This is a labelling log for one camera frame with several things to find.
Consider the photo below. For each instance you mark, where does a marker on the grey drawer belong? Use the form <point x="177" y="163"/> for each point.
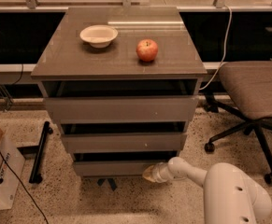
<point x="121" y="109"/>
<point x="124" y="137"/>
<point x="118" y="163"/>

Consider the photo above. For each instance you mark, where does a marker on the grey top drawer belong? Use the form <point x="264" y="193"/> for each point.
<point x="121" y="109"/>

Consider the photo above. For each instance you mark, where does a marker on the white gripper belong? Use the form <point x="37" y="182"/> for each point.
<point x="159" y="174"/>

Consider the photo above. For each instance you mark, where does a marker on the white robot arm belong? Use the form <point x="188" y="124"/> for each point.
<point x="230" y="196"/>

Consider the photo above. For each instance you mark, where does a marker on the red apple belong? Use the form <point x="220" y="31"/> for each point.
<point x="147" y="50"/>

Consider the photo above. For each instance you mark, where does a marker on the white cardboard box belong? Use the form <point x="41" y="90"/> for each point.
<point x="11" y="164"/>

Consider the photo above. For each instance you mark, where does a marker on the grey bottom drawer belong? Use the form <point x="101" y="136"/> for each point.
<point x="118" y="163"/>

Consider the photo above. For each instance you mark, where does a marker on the grey office chair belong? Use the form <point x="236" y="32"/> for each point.
<point x="249" y="85"/>

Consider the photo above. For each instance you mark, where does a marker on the grey drawer cabinet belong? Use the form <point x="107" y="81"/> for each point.
<point x="71" y="68"/>

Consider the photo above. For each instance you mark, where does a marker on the grey middle drawer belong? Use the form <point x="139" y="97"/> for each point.
<point x="124" y="137"/>

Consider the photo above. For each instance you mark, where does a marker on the white paper bowl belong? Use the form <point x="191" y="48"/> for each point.
<point x="98" y="36"/>

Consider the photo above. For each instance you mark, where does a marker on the black bar on floor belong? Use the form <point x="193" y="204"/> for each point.
<point x="35" y="177"/>

